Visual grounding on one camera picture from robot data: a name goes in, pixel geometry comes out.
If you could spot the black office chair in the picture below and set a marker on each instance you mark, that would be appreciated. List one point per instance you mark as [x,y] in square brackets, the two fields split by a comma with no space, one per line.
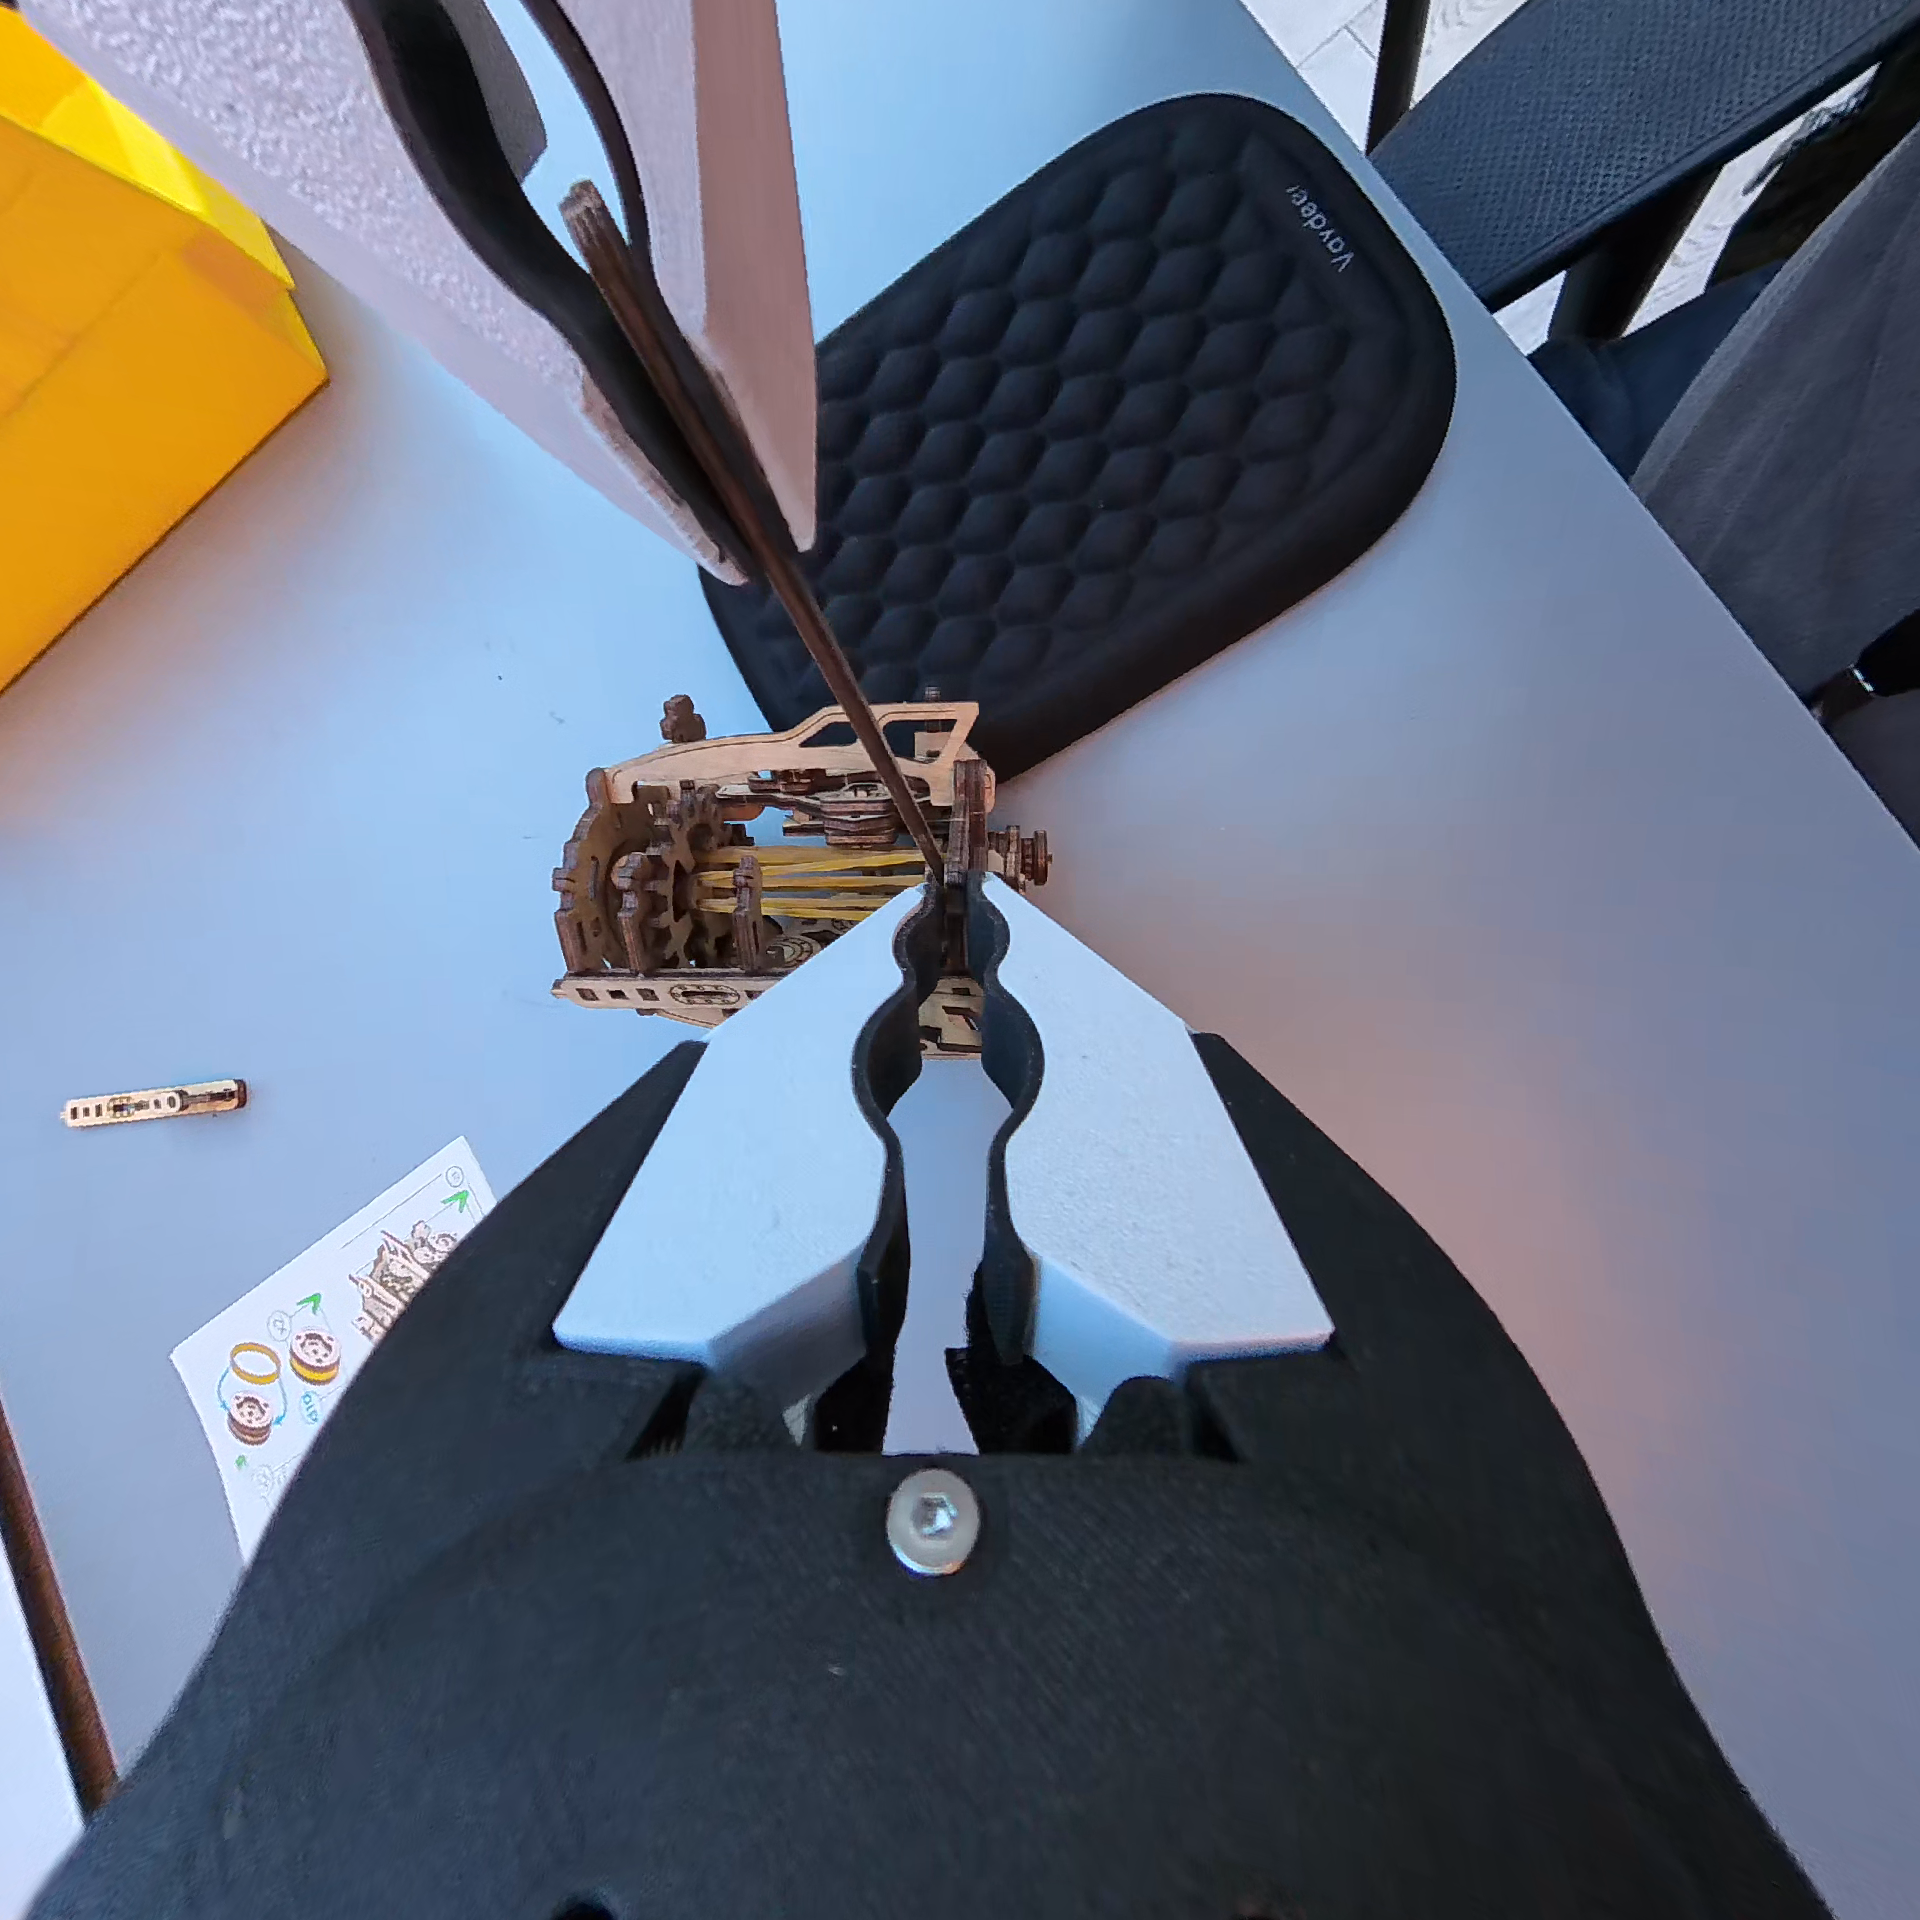
[1622,118]

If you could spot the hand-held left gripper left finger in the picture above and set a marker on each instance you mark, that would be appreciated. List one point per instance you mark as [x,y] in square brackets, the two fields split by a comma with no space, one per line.
[721,1201]

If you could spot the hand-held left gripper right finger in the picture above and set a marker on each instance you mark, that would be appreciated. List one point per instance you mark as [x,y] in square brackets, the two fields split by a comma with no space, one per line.
[1155,1201]

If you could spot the small wooden strip part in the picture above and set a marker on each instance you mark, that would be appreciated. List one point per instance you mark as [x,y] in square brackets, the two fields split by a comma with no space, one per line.
[150,1104]

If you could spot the person's grey clothing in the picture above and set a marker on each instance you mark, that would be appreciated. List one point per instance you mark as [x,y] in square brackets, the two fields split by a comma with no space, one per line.
[1800,421]

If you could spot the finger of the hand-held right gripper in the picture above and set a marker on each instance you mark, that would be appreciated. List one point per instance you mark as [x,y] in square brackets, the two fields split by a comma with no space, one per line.
[271,118]
[734,225]

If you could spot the illustrated instruction booklet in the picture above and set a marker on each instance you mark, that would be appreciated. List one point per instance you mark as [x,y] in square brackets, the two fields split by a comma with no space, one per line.
[329,1349]

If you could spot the wooden mechanical car model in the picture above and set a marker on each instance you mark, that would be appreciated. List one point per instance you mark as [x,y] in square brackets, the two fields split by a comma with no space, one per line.
[661,885]

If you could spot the thin wooden model panel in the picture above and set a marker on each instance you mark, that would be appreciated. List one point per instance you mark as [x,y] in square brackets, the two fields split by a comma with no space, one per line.
[839,691]

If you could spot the black honeycomb cushion pad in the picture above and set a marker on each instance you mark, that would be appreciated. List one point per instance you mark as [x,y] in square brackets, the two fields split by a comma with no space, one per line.
[1110,421]

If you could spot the yellow plastic storage bin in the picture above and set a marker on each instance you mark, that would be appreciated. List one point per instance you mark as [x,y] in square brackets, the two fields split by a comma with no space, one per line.
[119,374]

